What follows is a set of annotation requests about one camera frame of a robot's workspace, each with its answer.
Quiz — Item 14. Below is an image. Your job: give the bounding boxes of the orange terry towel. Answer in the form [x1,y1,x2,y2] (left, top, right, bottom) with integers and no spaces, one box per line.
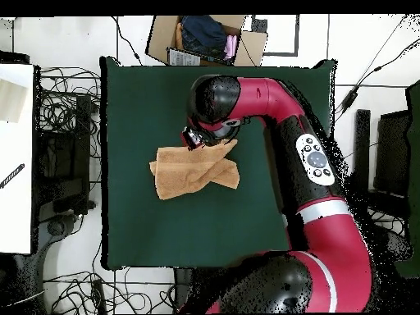
[148,139,241,201]

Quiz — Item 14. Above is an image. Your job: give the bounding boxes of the printed paper label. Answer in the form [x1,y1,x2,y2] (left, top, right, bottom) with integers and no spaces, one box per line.
[167,48,202,67]

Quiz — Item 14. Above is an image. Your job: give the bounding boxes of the pink garment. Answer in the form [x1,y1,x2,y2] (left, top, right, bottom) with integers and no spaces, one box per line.
[223,34,238,61]

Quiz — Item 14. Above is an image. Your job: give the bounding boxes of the tan cloth in box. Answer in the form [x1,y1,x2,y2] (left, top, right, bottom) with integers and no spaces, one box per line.
[174,21,185,52]

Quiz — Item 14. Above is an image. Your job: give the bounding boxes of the dark green table cloth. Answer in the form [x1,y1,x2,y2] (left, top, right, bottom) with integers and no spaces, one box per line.
[99,56,338,271]

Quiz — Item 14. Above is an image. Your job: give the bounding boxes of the blue jeans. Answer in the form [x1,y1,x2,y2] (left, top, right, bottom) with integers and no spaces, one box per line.
[179,15,230,61]

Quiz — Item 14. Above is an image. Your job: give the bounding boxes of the cardboard box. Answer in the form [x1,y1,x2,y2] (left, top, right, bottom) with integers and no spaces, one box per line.
[144,14,268,67]

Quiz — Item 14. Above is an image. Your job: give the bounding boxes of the black equipment stand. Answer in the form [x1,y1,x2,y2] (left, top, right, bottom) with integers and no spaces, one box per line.
[351,108,413,226]
[34,94,97,216]

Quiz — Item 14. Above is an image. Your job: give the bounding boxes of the black power adapter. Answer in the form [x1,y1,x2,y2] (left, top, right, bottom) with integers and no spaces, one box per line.
[340,89,359,113]

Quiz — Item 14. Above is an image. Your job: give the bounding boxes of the black office chair base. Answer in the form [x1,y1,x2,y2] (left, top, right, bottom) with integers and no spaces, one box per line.
[9,212,83,313]
[373,222,413,263]

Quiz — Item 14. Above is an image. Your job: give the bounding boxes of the black power strip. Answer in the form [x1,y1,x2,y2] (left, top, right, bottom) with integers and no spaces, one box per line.
[90,277,107,314]

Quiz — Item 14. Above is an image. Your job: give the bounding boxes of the black striped stick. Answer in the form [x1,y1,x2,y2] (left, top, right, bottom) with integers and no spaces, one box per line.
[0,162,26,190]

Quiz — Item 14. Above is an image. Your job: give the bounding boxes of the beige paper sheet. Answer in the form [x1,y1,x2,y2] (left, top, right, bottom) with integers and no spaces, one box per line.
[0,78,30,125]

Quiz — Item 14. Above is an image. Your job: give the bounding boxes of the white side table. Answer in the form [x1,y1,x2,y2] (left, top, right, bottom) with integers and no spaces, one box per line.
[0,62,36,255]

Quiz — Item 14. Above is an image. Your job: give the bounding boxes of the black floor cable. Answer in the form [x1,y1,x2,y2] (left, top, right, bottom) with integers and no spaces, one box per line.
[111,16,144,66]

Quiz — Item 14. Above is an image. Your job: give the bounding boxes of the black cable tangle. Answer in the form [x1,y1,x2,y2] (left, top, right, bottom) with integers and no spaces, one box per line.
[42,267,178,314]
[347,183,408,237]
[38,66,102,158]

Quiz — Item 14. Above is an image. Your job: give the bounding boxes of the long black adapter cable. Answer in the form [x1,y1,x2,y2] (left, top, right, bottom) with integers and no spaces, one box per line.
[334,14,420,122]

